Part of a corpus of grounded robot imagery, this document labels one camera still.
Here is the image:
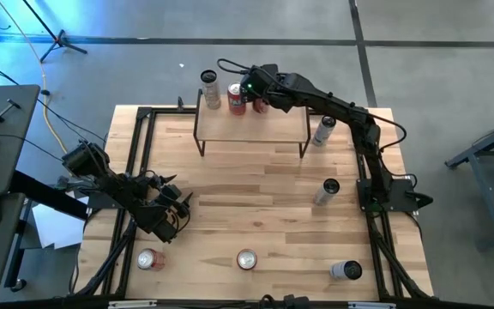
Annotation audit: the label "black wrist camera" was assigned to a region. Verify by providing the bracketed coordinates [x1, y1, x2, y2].
[240, 63, 280, 96]
[160, 183, 183, 202]

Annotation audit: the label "black desk base beam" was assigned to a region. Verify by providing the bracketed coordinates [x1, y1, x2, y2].
[9, 170, 90, 221]

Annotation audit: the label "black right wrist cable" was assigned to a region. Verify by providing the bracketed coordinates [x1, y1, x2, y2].
[216, 58, 255, 77]

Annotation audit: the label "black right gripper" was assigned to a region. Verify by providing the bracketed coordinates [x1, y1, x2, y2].
[241, 70, 306, 113]

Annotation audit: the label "grey metal table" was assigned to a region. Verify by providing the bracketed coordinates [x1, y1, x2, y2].
[443, 110, 494, 251]

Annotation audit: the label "red Fanta soda can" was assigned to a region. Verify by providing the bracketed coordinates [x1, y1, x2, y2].
[136, 247, 166, 272]
[236, 248, 259, 271]
[252, 97, 271, 115]
[226, 82, 248, 117]

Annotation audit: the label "slim white Celsius can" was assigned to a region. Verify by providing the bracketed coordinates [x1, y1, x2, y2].
[312, 114, 338, 148]
[329, 259, 364, 282]
[313, 178, 341, 207]
[199, 69, 222, 111]

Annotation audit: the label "black device with cable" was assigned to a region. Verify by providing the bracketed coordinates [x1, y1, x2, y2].
[258, 293, 313, 309]

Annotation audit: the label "silver bracket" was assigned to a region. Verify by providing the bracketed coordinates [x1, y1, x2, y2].
[107, 300, 159, 309]
[346, 300, 397, 309]

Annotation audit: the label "black metal table frame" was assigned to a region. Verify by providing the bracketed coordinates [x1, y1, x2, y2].
[69, 105, 435, 304]

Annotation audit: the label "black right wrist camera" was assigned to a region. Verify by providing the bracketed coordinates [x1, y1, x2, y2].
[240, 63, 280, 96]

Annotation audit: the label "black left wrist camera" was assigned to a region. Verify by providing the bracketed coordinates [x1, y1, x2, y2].
[160, 183, 183, 202]

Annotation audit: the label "white paper sheets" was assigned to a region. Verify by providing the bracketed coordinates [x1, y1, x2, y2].
[31, 195, 90, 251]

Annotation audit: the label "wooden shelf with black legs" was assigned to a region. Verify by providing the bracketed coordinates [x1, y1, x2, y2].
[190, 88, 310, 159]

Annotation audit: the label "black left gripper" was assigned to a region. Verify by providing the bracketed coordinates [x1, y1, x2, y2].
[143, 171, 195, 220]

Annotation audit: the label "black tripod stand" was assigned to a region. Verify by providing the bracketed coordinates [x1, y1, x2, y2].
[21, 0, 88, 64]

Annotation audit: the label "yellow cable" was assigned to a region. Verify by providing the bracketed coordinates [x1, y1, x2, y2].
[0, 0, 70, 155]

